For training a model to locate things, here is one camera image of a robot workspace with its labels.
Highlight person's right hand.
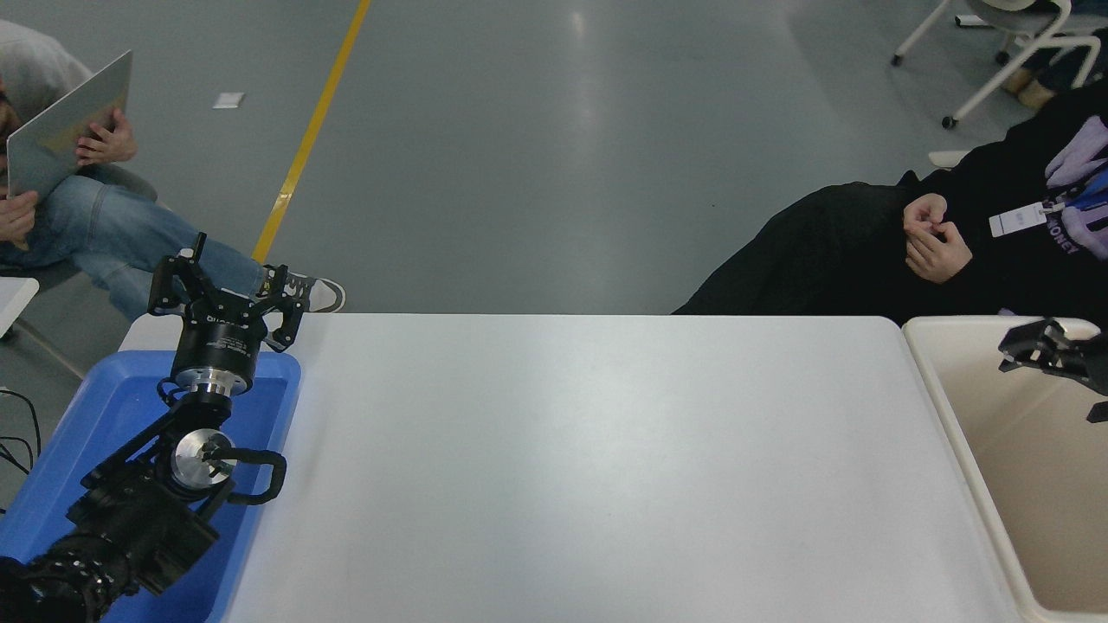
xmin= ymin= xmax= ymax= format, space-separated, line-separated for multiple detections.
xmin=0 ymin=192 xmax=40 ymax=245
xmin=903 ymin=193 xmax=950 ymax=239

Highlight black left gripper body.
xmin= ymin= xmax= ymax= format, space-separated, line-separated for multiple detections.
xmin=171 ymin=288 xmax=285 ymax=376

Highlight grey laptop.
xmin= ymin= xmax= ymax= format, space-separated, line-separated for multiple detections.
xmin=7 ymin=50 xmax=133 ymax=200

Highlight white wheeled chair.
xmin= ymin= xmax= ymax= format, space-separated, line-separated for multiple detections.
xmin=892 ymin=0 xmax=1108 ymax=129

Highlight person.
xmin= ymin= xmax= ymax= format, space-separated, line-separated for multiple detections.
xmin=0 ymin=19 xmax=347 ymax=323
xmin=1002 ymin=26 xmax=1108 ymax=110
xmin=673 ymin=78 xmax=1108 ymax=325

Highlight white name badge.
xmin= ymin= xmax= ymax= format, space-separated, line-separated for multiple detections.
xmin=989 ymin=202 xmax=1051 ymax=239

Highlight blue plastic tray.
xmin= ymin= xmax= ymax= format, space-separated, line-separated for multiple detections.
xmin=0 ymin=349 xmax=302 ymax=623

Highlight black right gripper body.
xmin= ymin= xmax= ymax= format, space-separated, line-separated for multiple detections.
xmin=1079 ymin=327 xmax=1108 ymax=397

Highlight thin black cables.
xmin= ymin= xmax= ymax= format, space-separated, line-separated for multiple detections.
xmin=0 ymin=388 xmax=42 ymax=477

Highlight person's left hand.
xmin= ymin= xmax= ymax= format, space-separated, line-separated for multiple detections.
xmin=905 ymin=223 xmax=975 ymax=285
xmin=76 ymin=108 xmax=138 ymax=167

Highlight large pale bin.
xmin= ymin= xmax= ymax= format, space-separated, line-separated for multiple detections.
xmin=902 ymin=317 xmax=1108 ymax=623

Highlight small white side table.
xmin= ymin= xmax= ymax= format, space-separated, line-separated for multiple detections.
xmin=0 ymin=277 xmax=87 ymax=380

